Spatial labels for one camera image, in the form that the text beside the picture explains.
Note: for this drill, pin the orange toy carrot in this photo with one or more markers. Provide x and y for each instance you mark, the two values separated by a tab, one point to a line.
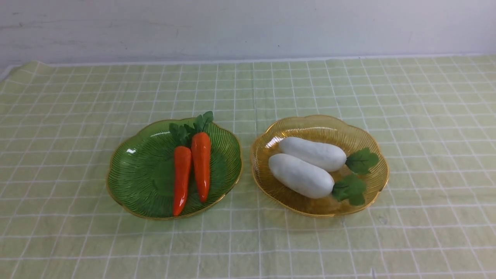
201	153
182	164

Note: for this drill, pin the white toy radish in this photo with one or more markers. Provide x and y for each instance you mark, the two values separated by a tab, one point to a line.
314	182
329	157

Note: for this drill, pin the amber glass plate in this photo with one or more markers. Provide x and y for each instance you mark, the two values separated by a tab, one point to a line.
323	129

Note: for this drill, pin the green glass plate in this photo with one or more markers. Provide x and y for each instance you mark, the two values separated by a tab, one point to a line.
141	175

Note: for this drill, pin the green checkered tablecloth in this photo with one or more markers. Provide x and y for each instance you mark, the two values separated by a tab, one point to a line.
434	120

